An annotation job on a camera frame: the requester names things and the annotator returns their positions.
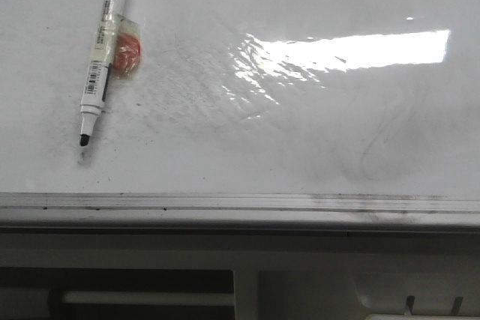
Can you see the white black-tipped whiteboard marker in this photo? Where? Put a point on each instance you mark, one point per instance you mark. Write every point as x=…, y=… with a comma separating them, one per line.
x=100, y=66

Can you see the white plastic robot base housing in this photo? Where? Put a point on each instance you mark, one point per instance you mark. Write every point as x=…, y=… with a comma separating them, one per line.
x=349, y=276

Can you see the white glossy whiteboard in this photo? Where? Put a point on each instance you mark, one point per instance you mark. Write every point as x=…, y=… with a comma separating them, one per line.
x=248, y=96

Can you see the orange tag in clear tape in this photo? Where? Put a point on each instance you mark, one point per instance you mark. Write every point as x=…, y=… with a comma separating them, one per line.
x=128, y=51

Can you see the grey aluminium whiteboard frame rail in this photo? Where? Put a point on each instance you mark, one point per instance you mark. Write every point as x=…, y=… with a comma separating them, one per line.
x=264, y=212

